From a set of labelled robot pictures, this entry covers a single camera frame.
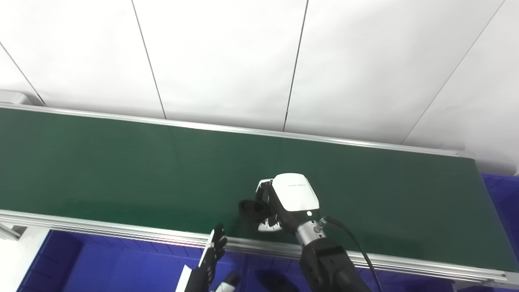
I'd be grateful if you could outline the thin aluminium conveyor side rail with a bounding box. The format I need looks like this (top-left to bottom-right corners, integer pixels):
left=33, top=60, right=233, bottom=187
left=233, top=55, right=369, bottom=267
left=0, top=103, right=461, bottom=157

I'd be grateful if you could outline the grey metal conveyor bracket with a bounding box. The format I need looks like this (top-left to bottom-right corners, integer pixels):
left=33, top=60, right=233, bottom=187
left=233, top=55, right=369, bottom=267
left=0, top=224, right=26, bottom=240

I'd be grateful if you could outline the blue bin with white part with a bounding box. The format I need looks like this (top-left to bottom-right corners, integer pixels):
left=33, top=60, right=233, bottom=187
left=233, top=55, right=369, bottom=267
left=16, top=230, right=244, bottom=292

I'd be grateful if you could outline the blue bin with black part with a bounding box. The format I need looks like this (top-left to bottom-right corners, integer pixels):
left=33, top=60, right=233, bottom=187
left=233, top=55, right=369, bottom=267
left=229, top=251, right=457, bottom=292

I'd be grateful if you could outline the empty long blue bin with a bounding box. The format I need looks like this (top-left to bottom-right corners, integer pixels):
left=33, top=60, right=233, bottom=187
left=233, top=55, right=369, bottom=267
left=480, top=174, right=519, bottom=276

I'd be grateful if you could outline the black flanged machine part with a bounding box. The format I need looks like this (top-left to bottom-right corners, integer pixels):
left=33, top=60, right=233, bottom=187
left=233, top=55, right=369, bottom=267
left=255, top=271, right=300, bottom=292
left=238, top=199, right=269, bottom=224

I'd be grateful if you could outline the green conveyor belt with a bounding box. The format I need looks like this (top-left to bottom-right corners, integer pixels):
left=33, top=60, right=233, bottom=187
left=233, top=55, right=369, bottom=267
left=0, top=107, right=519, bottom=273

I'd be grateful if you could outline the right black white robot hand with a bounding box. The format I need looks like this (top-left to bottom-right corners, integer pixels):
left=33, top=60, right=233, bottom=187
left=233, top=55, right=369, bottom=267
left=255, top=173, right=322, bottom=236

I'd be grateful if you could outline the wide aluminium conveyor side rail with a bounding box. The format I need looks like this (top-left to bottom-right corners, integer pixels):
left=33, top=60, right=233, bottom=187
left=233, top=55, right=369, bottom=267
left=0, top=209, right=519, bottom=284

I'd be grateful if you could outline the grey conveyor end housing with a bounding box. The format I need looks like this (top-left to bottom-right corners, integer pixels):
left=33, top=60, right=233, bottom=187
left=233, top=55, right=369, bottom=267
left=0, top=90, right=30, bottom=107

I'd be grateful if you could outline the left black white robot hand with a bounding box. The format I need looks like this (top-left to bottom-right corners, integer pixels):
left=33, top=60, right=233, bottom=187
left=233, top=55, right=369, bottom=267
left=175, top=224, right=240, bottom=292

